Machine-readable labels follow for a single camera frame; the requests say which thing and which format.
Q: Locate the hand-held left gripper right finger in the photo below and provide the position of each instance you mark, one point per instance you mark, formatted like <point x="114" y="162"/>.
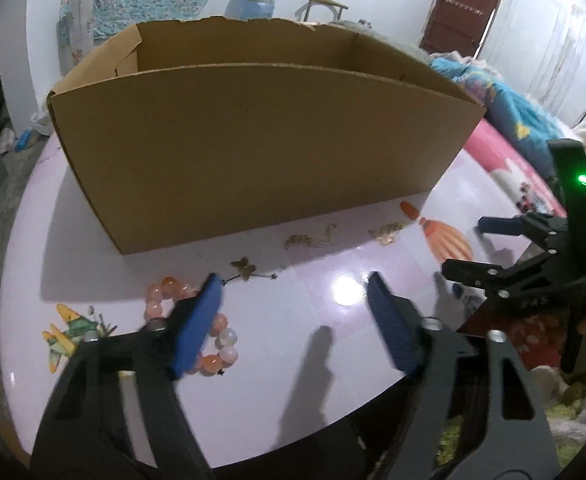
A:
<point x="393" y="330"/>

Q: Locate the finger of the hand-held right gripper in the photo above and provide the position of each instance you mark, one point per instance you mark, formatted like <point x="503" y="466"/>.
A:
<point x="498" y="226"/>
<point x="473" y="271"/>

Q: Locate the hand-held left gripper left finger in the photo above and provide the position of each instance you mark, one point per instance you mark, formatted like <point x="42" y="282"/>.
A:
<point x="198" y="325"/>

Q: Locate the gold earring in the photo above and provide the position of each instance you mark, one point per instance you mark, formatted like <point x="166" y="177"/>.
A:
<point x="387" y="234"/>

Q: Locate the brown cardboard box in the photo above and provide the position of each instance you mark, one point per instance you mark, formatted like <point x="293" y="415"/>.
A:
<point x="253" y="160"/>

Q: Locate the person's right forearm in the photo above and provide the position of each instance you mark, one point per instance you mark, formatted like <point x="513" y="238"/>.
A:
<point x="573" y="395"/>

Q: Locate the pink floral blanket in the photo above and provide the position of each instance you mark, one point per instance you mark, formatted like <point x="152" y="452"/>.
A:
<point x="493" y="155"/>

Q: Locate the blue printed quilt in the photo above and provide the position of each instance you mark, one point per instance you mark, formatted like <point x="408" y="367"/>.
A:
<point x="513" y="110"/>

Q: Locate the white wardrobe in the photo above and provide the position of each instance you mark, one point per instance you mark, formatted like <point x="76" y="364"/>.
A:
<point x="538" y="45"/>

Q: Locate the brown door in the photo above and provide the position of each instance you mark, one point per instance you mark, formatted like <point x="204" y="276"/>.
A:
<point x="460" y="10"/>

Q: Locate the small blue packet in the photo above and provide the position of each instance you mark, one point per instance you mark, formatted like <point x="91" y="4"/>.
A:
<point x="24" y="140"/>

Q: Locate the wooden chair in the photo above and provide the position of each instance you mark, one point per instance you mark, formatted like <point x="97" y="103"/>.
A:
<point x="323" y="4"/>

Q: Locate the white hanging bag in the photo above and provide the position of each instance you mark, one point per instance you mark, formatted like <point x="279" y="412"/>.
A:
<point x="75" y="35"/>

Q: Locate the blue water bottle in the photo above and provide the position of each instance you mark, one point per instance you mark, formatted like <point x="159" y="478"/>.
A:
<point x="260" y="0"/>

